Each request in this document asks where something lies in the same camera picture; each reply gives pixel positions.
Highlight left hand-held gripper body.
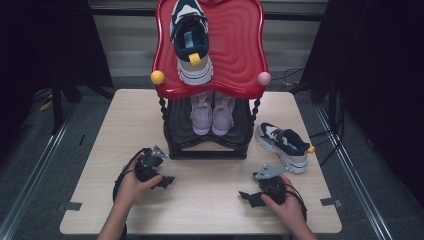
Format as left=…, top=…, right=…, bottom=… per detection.
left=134, top=144, right=169, bottom=184

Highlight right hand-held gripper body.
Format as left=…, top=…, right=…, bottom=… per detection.
left=252, top=164, right=290, bottom=206

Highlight purple sandal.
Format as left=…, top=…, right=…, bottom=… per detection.
left=211, top=92, right=236, bottom=137
left=189, top=91, right=214, bottom=137

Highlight navy and white sneaker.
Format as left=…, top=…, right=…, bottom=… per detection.
left=254, top=121, right=316, bottom=175
left=169, top=0, right=214, bottom=87

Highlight red and black shoe rack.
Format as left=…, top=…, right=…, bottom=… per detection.
left=149, top=0, right=273, bottom=161

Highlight person's left hand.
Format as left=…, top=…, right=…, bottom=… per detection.
left=116, top=153, right=164, bottom=208

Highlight person's right hand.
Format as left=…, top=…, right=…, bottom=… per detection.
left=260, top=174, right=307, bottom=228

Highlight grey tape strip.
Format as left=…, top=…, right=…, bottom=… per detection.
left=319, top=197, right=344, bottom=208
left=56, top=201, right=83, bottom=212

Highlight black metal stand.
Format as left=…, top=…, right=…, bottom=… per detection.
left=328, top=78, right=338, bottom=134
left=51, top=76, right=64, bottom=136

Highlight yellow floor tape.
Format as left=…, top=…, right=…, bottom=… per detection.
left=38, top=99, right=54, bottom=113

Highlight black curtain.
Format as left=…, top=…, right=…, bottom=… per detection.
left=0, top=0, right=114, bottom=164
left=299, top=0, right=424, bottom=208

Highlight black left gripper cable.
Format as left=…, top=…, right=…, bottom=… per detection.
left=112, top=147, right=152, bottom=203

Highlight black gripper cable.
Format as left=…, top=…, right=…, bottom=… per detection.
left=286, top=183, right=308, bottom=223
left=112, top=147, right=152, bottom=203

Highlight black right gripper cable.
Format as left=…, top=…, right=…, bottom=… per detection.
left=286, top=183, right=308, bottom=223

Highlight black floor cable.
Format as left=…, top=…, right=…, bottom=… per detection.
left=269, top=67, right=305, bottom=84
left=308, top=96, right=348, bottom=168

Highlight metal floor rail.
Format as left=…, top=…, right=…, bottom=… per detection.
left=314, top=104, right=394, bottom=240
left=0, top=99, right=81, bottom=240

